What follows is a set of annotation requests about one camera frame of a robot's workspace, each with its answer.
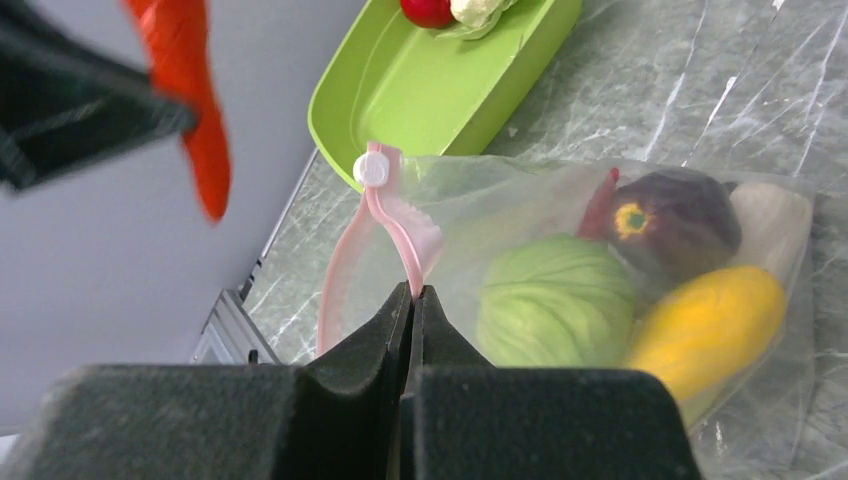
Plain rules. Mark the clear zip top bag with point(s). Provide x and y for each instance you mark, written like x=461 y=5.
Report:
x=443 y=220

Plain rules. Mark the orange carrot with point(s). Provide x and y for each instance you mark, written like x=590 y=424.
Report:
x=175 y=34

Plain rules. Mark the red tomato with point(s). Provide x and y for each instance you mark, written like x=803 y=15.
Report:
x=430 y=14

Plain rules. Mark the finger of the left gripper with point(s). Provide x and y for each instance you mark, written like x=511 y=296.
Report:
x=65 y=107

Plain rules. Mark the green cabbage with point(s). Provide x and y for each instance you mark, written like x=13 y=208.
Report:
x=559 y=301

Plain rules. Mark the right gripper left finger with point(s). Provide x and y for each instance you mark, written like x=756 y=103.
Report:
x=330 y=419

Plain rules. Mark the yellow bell pepper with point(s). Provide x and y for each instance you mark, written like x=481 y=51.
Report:
x=709 y=330

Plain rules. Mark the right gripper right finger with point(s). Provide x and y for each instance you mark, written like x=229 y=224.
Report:
x=463 y=418

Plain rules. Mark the green plastic basket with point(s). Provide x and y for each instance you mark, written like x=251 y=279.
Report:
x=427 y=94

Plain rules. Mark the white cauliflower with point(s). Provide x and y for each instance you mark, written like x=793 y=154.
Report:
x=474 y=19

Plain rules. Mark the dark purple onion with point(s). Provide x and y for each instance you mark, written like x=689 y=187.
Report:
x=673 y=224

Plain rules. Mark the red chili pepper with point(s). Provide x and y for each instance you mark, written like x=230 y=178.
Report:
x=593 y=223

